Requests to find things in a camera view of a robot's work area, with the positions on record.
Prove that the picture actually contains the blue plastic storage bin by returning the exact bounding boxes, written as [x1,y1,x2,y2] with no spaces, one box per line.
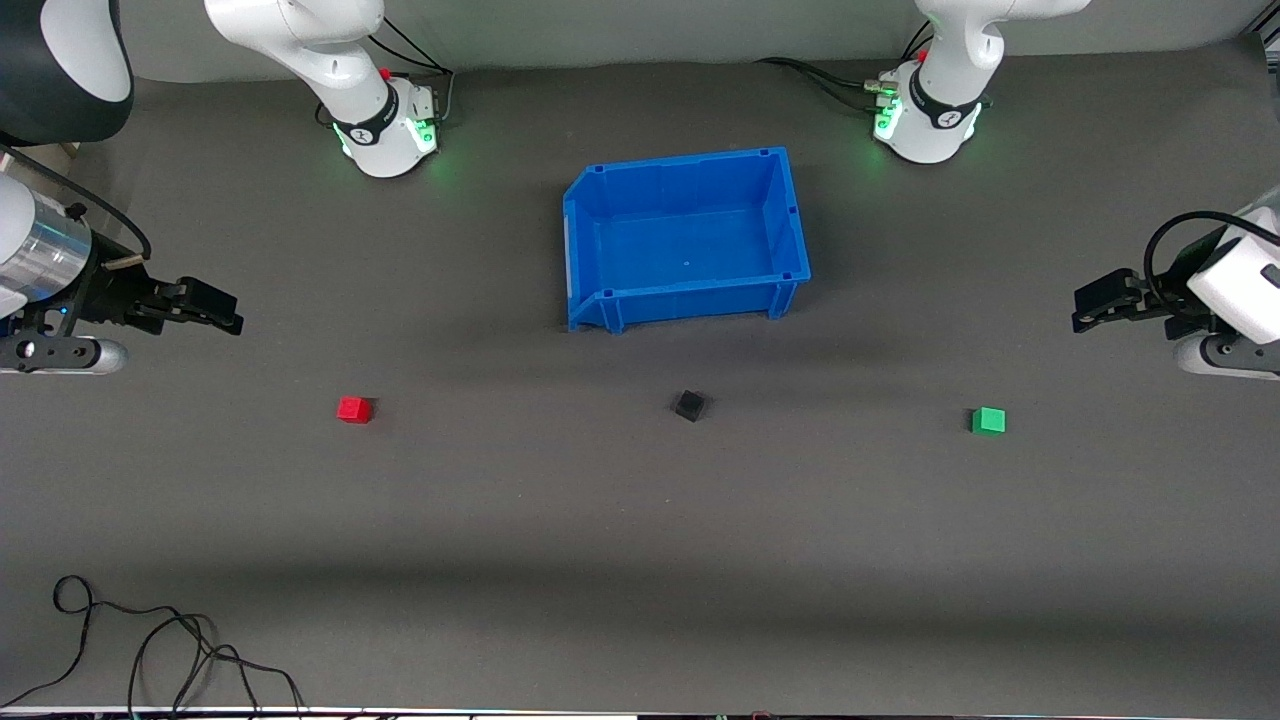
[562,146,813,335]

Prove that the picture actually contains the black left arm wrist cable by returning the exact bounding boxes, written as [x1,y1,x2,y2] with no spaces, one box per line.
[1142,210,1280,323]

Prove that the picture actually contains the black arm wrist cable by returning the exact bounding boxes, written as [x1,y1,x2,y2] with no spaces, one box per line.
[0,143,153,271]
[1142,210,1280,323]

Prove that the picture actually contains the black right arm wrist cable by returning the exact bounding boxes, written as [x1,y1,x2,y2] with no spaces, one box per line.
[0,143,153,271]

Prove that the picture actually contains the black right arm base cables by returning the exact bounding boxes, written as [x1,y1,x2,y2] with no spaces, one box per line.
[368,15,457,127]

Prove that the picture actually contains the black arm base cables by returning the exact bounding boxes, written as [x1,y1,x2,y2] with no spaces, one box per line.
[368,15,457,127]
[753,56,897,113]

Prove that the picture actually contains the loose black table cable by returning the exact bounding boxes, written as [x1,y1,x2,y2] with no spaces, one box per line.
[0,575,307,717]

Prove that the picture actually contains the black left arm base cables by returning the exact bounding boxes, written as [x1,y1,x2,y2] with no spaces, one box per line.
[753,56,897,113]

